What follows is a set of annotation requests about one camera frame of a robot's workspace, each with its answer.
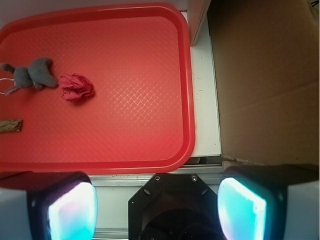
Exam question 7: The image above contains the brown cardboard box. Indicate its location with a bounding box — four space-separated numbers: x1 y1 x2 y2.
208 0 320 165

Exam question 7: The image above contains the brown wood chip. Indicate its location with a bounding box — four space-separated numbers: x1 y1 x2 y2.
0 119 23 133

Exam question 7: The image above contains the grey plush mouse toy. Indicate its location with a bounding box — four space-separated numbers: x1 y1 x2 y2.
0 57 58 96

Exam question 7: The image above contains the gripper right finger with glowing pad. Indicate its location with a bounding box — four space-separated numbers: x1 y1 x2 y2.
217 164 320 240

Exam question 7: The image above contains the crumpled red paper ball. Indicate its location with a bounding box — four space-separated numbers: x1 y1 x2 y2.
58 73 95 102

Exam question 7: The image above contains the white board panel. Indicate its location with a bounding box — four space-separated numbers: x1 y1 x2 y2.
186 0 212 47

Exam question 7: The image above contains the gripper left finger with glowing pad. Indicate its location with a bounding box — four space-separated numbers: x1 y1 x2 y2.
0 171 98 240

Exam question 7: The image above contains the red plastic tray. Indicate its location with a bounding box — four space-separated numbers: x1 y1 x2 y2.
0 3 196 175

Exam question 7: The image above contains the aluminium frame rail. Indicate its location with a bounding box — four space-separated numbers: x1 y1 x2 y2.
89 164 223 187

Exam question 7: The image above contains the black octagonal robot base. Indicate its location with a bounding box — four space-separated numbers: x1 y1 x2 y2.
128 173 224 240

